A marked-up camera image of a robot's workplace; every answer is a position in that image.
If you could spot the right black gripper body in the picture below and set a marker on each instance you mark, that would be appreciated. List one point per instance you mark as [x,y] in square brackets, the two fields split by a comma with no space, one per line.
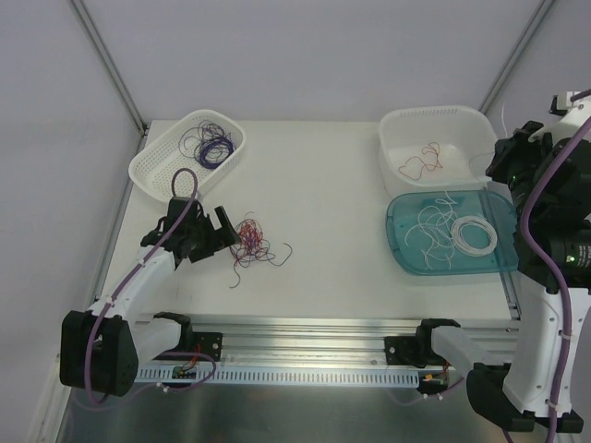
[503,157]

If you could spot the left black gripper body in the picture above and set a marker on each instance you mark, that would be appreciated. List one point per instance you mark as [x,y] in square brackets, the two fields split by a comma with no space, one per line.
[212,237]

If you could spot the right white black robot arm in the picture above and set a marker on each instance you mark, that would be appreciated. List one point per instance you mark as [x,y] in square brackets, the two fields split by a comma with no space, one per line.
[547,171]

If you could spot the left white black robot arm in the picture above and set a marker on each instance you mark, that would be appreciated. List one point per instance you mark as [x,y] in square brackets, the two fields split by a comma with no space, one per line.
[102,347]

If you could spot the white perforated basket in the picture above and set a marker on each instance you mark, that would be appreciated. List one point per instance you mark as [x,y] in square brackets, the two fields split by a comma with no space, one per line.
[208,143]

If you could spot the white plastic tub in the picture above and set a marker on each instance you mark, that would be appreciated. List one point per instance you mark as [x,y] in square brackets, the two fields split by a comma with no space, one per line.
[434,148]

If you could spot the teal transparent plastic bin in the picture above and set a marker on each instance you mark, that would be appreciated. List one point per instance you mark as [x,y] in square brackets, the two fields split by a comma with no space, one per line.
[452,232]

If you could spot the aluminium mounting rail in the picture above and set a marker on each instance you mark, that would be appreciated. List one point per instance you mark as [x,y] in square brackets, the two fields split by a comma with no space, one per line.
[304,342]

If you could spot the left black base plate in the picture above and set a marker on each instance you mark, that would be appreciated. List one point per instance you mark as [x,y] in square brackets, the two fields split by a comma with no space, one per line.
[209,343]

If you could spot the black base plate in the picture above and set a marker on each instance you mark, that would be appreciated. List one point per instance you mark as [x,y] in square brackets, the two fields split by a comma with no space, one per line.
[405,350]
[209,343]

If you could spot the right aluminium frame post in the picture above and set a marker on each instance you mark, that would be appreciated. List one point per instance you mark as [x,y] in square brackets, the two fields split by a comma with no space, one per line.
[509,67]

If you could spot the aluminium frame post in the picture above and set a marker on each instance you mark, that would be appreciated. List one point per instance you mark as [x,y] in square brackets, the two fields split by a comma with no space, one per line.
[509,67]
[87,23]

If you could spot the white slotted cable duct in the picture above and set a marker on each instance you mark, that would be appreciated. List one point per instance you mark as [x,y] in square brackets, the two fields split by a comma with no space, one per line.
[280,376]

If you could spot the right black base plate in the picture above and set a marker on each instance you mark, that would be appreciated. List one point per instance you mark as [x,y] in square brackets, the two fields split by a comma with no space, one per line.
[405,350]

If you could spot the left aluminium frame post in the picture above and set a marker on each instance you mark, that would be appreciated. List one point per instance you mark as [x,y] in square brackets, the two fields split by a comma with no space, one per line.
[87,23]

